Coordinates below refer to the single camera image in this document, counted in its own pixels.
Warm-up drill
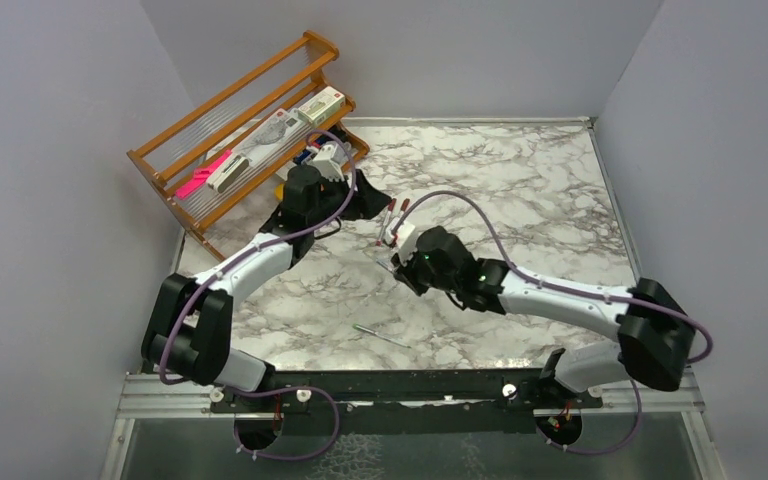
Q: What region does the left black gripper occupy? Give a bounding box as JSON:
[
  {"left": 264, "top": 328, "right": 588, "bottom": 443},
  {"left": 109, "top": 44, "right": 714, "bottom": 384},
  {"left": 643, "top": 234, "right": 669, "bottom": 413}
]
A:
[{"left": 307, "top": 169, "right": 391, "bottom": 229}]

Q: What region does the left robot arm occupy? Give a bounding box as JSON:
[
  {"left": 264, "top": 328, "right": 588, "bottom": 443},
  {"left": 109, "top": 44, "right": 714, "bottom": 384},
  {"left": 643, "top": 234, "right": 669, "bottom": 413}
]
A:
[{"left": 141, "top": 166, "right": 392, "bottom": 411}]

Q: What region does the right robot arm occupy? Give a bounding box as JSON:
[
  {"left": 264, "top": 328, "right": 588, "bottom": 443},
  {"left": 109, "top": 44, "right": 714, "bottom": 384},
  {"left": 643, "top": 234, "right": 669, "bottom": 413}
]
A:
[{"left": 383, "top": 224, "right": 696, "bottom": 407}]

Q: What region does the small white red box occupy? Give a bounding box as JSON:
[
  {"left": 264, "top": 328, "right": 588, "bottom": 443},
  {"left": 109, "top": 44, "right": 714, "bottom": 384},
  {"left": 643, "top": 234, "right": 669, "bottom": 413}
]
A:
[{"left": 276, "top": 166, "right": 289, "bottom": 184}]

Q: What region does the blue black stapler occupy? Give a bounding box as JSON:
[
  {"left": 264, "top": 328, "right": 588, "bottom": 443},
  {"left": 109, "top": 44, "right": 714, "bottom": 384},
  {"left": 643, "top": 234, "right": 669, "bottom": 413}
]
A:
[{"left": 293, "top": 148, "right": 316, "bottom": 165}]

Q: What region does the long white package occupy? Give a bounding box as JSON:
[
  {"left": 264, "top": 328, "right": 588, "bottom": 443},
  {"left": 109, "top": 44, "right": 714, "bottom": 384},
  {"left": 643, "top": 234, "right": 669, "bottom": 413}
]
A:
[{"left": 231, "top": 109, "right": 309, "bottom": 166}]

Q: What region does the white black box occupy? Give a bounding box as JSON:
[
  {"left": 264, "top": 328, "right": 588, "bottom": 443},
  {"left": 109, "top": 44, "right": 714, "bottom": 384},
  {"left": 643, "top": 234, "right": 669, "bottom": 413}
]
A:
[{"left": 207, "top": 151, "right": 250, "bottom": 194}]

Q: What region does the wooden shelf rack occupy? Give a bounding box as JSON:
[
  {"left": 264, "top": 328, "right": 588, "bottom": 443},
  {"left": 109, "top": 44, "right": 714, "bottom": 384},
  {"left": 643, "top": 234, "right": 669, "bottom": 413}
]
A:
[{"left": 127, "top": 30, "right": 339, "bottom": 260}]

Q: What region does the white green box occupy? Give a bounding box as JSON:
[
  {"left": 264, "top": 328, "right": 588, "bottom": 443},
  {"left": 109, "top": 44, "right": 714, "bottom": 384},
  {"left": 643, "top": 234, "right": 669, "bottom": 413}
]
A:
[{"left": 298, "top": 86, "right": 346, "bottom": 128}]

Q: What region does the pink highlighter pack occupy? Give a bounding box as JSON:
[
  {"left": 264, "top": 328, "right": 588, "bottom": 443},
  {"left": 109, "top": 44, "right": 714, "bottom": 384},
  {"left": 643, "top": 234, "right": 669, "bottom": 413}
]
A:
[{"left": 175, "top": 149, "right": 232, "bottom": 199}]

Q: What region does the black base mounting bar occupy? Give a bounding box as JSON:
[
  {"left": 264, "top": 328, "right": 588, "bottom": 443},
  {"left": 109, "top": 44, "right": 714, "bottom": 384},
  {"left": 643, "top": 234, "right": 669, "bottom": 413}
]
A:
[{"left": 208, "top": 368, "right": 601, "bottom": 416}]

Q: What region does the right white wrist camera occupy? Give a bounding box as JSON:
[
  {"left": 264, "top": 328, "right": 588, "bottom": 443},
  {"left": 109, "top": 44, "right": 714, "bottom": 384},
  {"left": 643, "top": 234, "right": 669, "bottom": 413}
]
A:
[{"left": 389, "top": 221, "right": 418, "bottom": 265}]

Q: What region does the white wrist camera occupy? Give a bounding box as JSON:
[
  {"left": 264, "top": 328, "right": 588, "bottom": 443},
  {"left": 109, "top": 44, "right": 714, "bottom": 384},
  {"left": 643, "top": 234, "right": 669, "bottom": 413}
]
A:
[
  {"left": 389, "top": 221, "right": 418, "bottom": 265},
  {"left": 308, "top": 142, "right": 346, "bottom": 182}
]

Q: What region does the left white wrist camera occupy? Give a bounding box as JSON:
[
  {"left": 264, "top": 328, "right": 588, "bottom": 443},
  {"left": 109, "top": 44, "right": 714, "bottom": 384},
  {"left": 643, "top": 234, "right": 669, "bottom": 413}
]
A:
[{"left": 308, "top": 142, "right": 346, "bottom": 182}]

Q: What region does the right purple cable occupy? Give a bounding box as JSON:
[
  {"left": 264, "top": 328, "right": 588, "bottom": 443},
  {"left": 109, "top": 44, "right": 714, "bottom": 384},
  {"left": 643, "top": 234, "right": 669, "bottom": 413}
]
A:
[{"left": 390, "top": 190, "right": 715, "bottom": 458}]

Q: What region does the purple cable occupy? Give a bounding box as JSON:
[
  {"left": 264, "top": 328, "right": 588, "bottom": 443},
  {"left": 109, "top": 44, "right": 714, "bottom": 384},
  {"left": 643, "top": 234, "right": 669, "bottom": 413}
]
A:
[
  {"left": 157, "top": 129, "right": 359, "bottom": 463},
  {"left": 390, "top": 190, "right": 715, "bottom": 458}
]

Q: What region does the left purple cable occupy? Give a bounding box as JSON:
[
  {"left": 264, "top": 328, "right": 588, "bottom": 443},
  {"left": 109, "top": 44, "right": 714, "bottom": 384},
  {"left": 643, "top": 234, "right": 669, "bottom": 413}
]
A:
[{"left": 157, "top": 129, "right": 359, "bottom": 463}]

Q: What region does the aluminium frame rail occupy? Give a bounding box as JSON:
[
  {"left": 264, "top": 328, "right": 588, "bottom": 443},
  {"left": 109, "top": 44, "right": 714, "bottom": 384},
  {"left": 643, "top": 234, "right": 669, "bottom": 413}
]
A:
[{"left": 115, "top": 374, "right": 215, "bottom": 420}]

